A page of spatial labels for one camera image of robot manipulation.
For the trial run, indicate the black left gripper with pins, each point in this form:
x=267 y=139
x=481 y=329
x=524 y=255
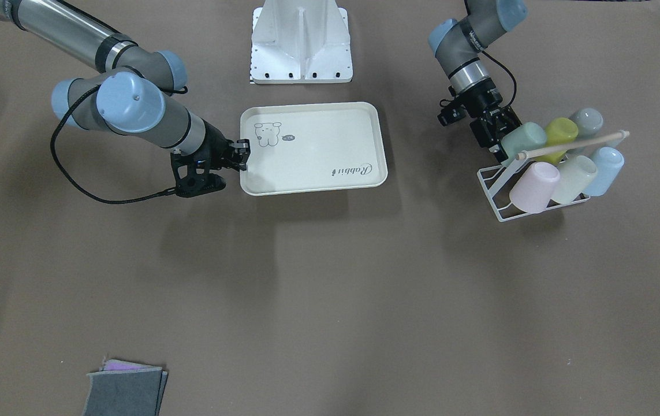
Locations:
x=483 y=102

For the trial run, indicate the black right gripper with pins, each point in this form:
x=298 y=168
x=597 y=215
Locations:
x=215 y=144

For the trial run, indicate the green cup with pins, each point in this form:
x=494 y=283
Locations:
x=529 y=136

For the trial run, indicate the cream rabbit print tray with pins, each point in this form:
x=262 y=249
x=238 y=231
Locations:
x=312 y=147

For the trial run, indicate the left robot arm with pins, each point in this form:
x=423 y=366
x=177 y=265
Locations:
x=457 y=45

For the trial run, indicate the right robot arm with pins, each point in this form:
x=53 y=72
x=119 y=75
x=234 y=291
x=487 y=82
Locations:
x=132 y=90

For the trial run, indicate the yellow cup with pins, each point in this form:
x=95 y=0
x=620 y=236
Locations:
x=559 y=131

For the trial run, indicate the pink cup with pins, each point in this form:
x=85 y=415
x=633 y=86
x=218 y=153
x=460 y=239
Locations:
x=534 y=189

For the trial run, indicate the grey cup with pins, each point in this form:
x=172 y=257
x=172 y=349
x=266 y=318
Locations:
x=589 y=122

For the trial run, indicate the cream white cup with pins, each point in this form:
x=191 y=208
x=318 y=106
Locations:
x=575 y=175

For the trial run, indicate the light blue cup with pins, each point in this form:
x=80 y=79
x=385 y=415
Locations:
x=609 y=163

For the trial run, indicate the purple cloth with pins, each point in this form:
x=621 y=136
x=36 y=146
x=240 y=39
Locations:
x=120 y=366

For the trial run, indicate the grey folded cloth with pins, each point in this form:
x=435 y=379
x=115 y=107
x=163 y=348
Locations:
x=126 y=392

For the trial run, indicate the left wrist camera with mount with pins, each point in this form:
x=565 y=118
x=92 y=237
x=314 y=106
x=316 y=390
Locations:
x=451 y=111

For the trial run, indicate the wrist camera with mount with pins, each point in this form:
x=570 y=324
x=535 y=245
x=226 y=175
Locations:
x=192 y=174
x=451 y=111

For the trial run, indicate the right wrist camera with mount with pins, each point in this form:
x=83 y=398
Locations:
x=192 y=174

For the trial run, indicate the white wire cup rack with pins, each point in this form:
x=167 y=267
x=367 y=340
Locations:
x=498 y=181

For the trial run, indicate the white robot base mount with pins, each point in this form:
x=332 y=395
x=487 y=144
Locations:
x=300 y=42

